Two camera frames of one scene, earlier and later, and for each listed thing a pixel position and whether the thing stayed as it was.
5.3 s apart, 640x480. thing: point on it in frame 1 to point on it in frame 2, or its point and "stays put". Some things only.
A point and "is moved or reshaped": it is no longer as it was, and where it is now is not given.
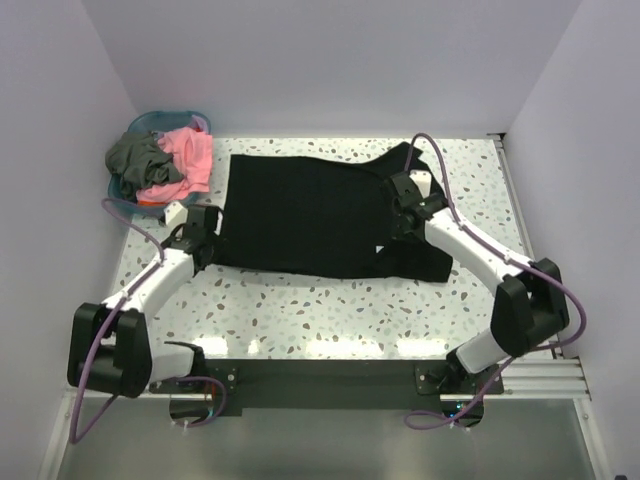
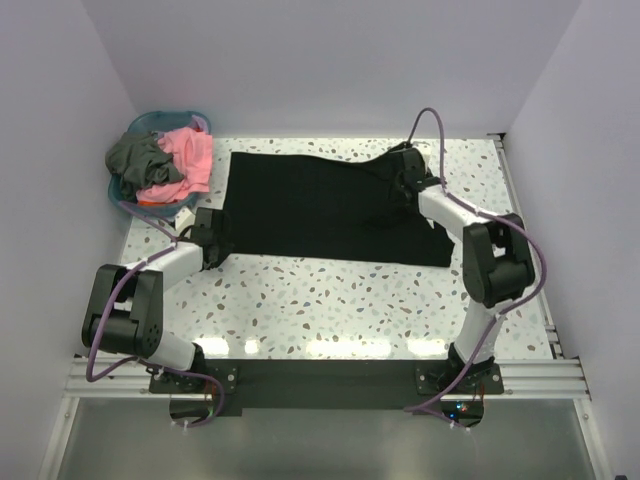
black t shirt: (323, 218) is moved or reshaped
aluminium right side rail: (522, 214) stays put
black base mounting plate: (338, 383) stays put
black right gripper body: (396, 225) to (397, 187)
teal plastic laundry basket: (156, 121) stays put
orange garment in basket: (151, 203) stays put
